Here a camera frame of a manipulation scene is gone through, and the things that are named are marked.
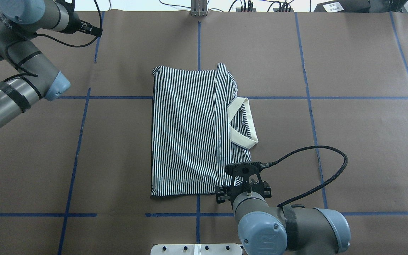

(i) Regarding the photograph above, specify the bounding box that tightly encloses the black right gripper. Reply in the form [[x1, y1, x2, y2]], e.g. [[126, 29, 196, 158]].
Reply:
[[215, 161, 272, 204]]

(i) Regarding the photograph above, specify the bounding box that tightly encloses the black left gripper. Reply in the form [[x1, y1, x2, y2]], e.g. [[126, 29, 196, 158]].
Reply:
[[55, 0, 103, 38]]

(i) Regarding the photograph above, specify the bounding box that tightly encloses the blue white striped polo shirt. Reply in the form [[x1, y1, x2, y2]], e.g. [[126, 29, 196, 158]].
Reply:
[[151, 63, 259, 197]]

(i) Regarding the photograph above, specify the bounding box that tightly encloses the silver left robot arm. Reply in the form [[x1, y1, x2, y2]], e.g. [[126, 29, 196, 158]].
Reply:
[[0, 0, 103, 128]]

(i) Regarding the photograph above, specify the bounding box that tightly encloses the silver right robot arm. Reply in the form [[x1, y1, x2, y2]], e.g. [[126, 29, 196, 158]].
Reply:
[[215, 161, 351, 255]]

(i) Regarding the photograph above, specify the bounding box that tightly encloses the black box with label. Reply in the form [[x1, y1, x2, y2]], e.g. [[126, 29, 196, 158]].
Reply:
[[312, 0, 371, 13]]

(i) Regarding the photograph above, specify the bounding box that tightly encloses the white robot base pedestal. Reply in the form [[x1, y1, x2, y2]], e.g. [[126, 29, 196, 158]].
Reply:
[[150, 243, 244, 255]]

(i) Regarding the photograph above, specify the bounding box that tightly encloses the aluminium frame post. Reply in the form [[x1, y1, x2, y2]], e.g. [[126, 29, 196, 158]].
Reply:
[[190, 0, 208, 17]]

